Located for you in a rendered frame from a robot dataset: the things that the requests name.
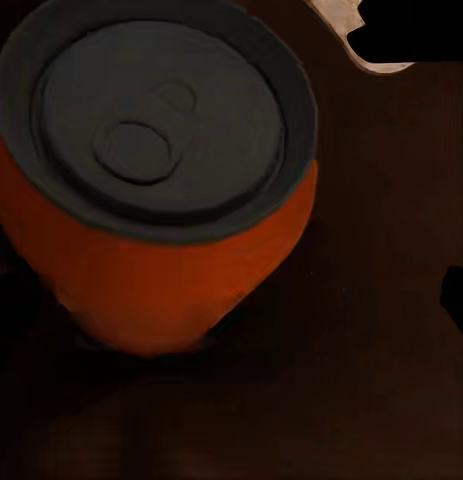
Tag trash can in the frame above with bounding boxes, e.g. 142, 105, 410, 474
0, 0, 463, 480

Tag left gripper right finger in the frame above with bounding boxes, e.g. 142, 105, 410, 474
440, 265, 463, 333

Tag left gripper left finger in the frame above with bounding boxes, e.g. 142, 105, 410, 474
0, 265, 42, 371

